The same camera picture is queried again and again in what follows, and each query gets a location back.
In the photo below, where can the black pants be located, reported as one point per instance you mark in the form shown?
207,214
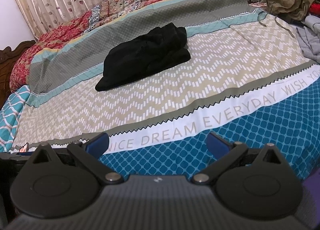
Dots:
142,55

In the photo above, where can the red cloth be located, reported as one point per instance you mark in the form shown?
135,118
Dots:
315,8

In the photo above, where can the carved wooden headboard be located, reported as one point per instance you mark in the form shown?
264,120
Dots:
7,70

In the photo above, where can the teal patterned pillow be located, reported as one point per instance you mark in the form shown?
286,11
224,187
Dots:
12,110

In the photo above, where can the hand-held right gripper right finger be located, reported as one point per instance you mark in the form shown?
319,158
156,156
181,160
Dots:
217,145

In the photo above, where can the grey cloth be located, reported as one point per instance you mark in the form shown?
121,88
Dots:
310,40

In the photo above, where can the patterned bedsheet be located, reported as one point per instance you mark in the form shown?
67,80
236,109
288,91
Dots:
175,90

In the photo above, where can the smartphone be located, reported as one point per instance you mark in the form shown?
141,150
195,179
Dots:
24,147

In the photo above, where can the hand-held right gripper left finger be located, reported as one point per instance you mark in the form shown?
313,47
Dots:
97,145

